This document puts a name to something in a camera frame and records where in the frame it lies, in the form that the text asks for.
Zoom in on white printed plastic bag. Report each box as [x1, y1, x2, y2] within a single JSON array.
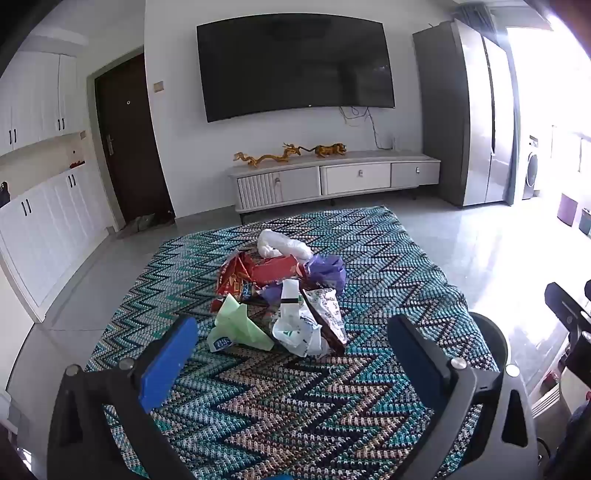
[[271, 279, 325, 357]]

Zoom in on white wall cabinets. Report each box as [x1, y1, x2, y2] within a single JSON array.
[[0, 51, 80, 158]]

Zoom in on brown-lined snack packet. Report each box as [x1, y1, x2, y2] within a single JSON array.
[[302, 287, 348, 355]]

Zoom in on zigzag patterned rug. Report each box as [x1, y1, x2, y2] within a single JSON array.
[[85, 205, 502, 480]]

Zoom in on black wall television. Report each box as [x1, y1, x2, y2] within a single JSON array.
[[196, 12, 396, 123]]

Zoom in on white shoe cabinet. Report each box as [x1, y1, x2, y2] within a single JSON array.
[[0, 161, 116, 324]]

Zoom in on green paper wrapper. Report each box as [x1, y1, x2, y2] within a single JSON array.
[[207, 295, 275, 354]]

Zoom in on red snack wrapper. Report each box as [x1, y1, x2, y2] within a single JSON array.
[[249, 256, 303, 287]]

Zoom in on purple plastic bag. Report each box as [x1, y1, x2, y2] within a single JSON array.
[[263, 254, 347, 305]]

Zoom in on golden tiger figurine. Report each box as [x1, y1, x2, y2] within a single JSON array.
[[310, 143, 348, 159]]

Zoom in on purple storage bin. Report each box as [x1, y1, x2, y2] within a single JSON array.
[[557, 193, 578, 227]]

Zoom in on red printed snack packet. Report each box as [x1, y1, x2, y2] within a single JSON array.
[[211, 251, 258, 312]]

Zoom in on white washing machine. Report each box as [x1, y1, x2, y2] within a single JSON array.
[[522, 135, 541, 200]]

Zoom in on white television cabinet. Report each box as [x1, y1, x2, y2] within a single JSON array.
[[225, 150, 441, 225]]

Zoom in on grey refrigerator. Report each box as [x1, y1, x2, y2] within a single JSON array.
[[412, 19, 520, 208]]

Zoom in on dark brown entrance door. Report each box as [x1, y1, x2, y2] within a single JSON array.
[[95, 52, 175, 227]]

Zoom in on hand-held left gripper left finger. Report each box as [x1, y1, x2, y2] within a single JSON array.
[[46, 316, 199, 480]]

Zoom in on shoes by door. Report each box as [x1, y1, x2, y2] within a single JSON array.
[[115, 210, 176, 238]]

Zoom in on television cables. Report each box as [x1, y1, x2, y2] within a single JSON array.
[[339, 105, 393, 151]]

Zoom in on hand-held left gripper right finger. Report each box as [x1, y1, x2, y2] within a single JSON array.
[[387, 315, 541, 480]]

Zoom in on golden dragon figurine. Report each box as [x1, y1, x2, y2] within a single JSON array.
[[233, 142, 311, 168]]

